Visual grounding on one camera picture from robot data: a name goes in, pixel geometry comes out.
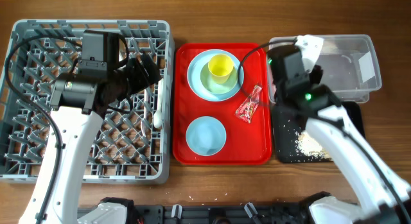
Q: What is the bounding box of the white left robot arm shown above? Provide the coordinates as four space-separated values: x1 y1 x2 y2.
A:
19 30 161 223

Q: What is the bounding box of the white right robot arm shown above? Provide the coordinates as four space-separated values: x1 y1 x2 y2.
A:
267 44 410 223

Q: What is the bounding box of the red snack wrapper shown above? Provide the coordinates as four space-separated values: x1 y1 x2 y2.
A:
235 85 262 123

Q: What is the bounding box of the large light blue plate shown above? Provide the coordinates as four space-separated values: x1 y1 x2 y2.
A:
187 49 244 102

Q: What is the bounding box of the small green plate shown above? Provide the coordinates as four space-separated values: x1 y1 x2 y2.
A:
200 64 238 94

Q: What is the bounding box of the white plastic spoon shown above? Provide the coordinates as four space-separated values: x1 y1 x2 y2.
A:
153 79 164 129

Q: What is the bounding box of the clear plastic bin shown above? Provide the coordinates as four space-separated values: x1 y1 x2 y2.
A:
266 34 383 105

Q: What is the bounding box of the white plastic fork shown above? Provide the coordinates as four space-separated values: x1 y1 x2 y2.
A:
141 89 150 137

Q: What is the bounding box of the grey dishwasher rack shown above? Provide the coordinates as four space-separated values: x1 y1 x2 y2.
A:
1 19 175 184

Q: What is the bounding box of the food scraps rice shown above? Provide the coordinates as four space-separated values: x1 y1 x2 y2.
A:
277 119 331 163

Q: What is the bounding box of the black plastic tray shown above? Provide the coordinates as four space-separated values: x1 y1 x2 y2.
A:
271 101 367 164

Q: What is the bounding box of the yellow plastic cup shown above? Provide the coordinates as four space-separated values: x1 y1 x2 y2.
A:
208 54 234 84

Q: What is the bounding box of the red plastic tray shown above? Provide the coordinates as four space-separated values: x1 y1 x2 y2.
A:
172 43 272 165

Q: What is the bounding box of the light blue bowl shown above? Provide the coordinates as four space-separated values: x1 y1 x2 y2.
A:
186 116 227 157

